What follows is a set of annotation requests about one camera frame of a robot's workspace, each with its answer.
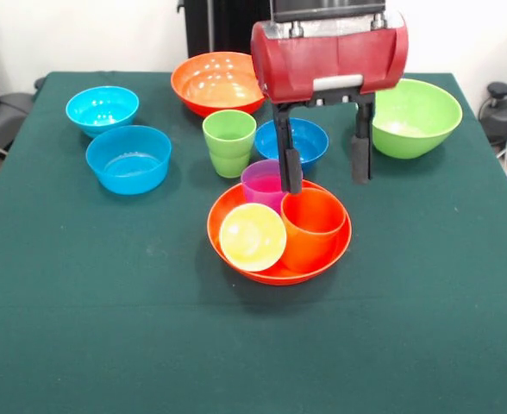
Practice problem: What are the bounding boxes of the orange plastic bowl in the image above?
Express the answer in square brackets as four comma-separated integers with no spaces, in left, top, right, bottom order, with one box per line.
[170,51,266,118]
[206,179,354,286]

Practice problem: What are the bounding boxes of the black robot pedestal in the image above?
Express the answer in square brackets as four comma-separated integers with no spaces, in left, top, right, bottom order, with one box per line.
[177,0,272,60]

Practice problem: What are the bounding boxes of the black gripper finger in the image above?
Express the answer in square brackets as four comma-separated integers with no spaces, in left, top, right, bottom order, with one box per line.
[349,101,376,186]
[271,102,304,195]

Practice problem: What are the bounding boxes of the light blue plastic bowl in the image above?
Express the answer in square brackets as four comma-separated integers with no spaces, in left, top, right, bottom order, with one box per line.
[66,85,141,139]

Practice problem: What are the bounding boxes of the blue ribbed plastic bowl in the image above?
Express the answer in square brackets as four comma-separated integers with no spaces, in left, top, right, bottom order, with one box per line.
[85,124,173,196]

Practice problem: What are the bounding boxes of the green plastic bowl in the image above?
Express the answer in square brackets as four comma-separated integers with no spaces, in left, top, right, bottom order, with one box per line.
[371,78,464,160]

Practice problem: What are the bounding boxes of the purple plastic cup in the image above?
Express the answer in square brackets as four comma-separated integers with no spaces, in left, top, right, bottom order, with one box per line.
[240,159,290,215]

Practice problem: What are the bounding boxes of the grey pedestal foot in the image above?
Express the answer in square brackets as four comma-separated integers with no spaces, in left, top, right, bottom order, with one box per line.
[477,81,507,146]
[0,92,37,147]

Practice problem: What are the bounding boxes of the green plastic cup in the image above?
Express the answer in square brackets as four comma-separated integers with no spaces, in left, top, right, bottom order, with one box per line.
[202,110,258,179]

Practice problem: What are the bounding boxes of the yellow plastic cup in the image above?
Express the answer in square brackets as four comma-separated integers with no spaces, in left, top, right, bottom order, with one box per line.
[218,203,288,273]

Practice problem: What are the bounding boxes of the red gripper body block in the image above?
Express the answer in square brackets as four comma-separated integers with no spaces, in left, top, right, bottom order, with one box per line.
[249,10,410,108]

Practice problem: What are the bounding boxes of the dark green tablecloth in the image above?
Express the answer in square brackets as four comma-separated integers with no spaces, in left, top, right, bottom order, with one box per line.
[0,71,507,414]

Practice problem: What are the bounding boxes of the dark blue plastic bowl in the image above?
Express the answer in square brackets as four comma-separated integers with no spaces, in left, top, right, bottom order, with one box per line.
[253,117,330,174]

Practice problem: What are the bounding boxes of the orange plastic cup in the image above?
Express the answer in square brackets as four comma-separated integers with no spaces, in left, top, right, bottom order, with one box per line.
[279,187,347,273]

